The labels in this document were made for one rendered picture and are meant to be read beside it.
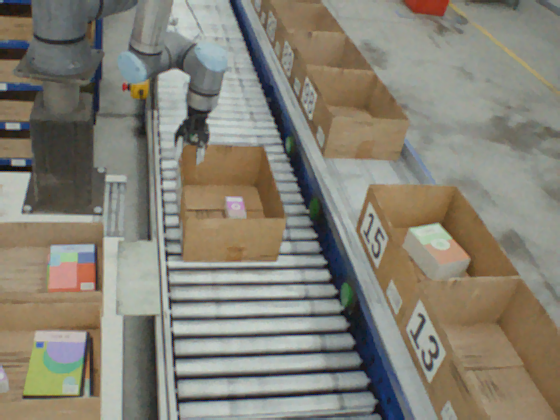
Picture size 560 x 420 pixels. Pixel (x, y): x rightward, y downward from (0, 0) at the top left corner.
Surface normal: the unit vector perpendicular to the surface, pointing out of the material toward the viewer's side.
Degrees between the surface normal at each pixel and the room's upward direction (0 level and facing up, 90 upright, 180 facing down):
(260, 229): 90
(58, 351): 0
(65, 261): 0
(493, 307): 90
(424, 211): 90
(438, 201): 90
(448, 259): 0
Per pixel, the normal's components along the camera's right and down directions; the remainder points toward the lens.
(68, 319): 0.17, 0.57
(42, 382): 0.13, -0.81
